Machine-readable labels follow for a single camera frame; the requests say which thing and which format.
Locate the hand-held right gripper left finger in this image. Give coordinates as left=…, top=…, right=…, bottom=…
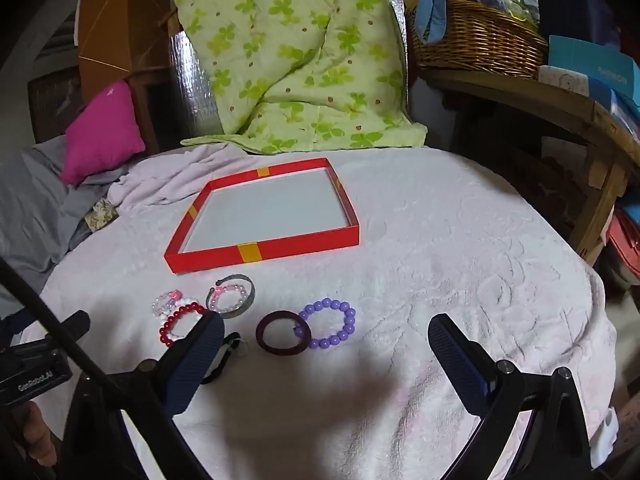
left=55, top=311, right=227, bottom=480

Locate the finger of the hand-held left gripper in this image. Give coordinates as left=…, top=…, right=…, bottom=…
left=47, top=310, right=91, bottom=350

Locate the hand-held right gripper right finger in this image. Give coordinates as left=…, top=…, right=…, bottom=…
left=428, top=313, right=594, bottom=480

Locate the black strap with clear ring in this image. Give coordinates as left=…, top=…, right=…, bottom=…
left=200, top=332, right=246, bottom=386

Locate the red bead bracelet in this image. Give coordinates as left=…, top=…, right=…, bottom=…
left=158, top=302, right=209, bottom=350

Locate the white pearl bracelet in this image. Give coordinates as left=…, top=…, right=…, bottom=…
left=206, top=283, right=250, bottom=314

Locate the dark purple bangle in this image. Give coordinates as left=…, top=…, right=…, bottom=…
left=255, top=310, right=314, bottom=359

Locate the pink clear bead bracelet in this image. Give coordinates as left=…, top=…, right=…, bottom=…
left=152, top=289, right=194, bottom=319

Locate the grey metal cuff bangle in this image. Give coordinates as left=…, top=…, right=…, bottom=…
left=207, top=274, right=257, bottom=320

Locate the purple bead bracelet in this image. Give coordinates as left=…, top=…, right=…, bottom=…
left=295, top=298, right=357, bottom=351

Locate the red shallow box tray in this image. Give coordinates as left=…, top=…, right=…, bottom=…
left=165, top=157, right=361, bottom=274

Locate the person's left hand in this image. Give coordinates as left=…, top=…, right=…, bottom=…
left=12, top=401, right=59, bottom=470

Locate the black rod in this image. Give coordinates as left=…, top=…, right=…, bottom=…
left=0, top=257, right=211, bottom=480

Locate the small patterned cloth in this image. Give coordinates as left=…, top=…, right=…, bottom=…
left=83, top=198, right=120, bottom=234

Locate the pale pink blanket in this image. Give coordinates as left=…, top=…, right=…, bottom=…
left=30, top=142, right=619, bottom=480

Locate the grey cloth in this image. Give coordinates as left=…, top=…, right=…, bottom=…
left=0, top=135, right=132, bottom=288

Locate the pink pillow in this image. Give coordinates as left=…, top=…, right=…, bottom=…
left=60, top=80, right=147, bottom=186

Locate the red plastic container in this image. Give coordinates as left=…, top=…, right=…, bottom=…
left=602, top=207, right=640, bottom=292

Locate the wooden side table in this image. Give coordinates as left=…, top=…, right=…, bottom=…
left=415, top=67, right=640, bottom=267

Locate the small white box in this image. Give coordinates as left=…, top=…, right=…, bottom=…
left=537, top=65, right=591, bottom=97

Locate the orange board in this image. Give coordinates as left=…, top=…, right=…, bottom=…
left=75, top=0, right=174, bottom=82

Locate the green floral quilt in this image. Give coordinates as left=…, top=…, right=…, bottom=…
left=175, top=0, right=429, bottom=155

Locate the wicker basket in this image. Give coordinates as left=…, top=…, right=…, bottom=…
left=407, top=0, right=549, bottom=80

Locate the blue cardboard box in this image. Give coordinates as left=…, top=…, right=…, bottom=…
left=547, top=35, right=640, bottom=111

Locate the blue cloth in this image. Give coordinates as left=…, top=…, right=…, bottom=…
left=414, top=0, right=464, bottom=44

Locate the wooden furniture frame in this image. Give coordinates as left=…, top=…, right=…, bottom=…
left=124, top=64, right=172, bottom=157

